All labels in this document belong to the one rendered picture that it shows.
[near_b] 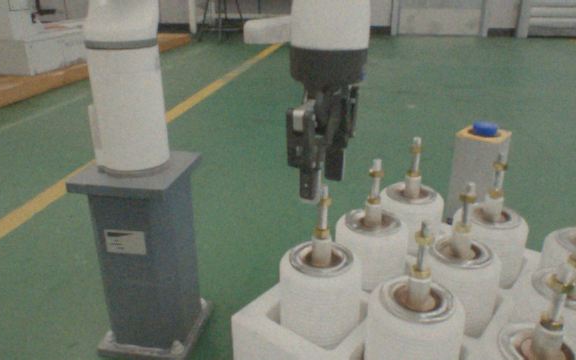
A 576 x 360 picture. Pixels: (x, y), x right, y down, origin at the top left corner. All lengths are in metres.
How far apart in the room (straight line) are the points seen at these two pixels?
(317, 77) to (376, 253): 0.26
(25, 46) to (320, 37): 2.54
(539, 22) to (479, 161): 4.92
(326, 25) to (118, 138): 0.34
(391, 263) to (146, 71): 0.40
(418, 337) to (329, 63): 0.27
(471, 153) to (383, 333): 0.43
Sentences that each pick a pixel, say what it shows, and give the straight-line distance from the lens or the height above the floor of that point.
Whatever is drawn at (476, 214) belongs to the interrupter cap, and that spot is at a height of 0.25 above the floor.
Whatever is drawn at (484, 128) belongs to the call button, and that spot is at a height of 0.33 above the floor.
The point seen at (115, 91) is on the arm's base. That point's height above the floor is 0.42.
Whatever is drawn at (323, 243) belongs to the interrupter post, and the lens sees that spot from 0.54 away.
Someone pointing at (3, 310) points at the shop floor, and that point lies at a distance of 1.03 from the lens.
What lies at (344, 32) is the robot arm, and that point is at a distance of 0.44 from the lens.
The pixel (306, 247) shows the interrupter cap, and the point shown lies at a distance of 0.58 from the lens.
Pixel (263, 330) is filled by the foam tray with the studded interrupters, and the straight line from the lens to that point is 0.57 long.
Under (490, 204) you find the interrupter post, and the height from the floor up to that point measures 0.27.
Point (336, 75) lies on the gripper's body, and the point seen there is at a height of 0.47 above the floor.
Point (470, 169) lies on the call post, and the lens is 0.85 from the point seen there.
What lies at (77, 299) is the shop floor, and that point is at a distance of 0.99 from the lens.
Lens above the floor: 0.55
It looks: 23 degrees down
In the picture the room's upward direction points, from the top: straight up
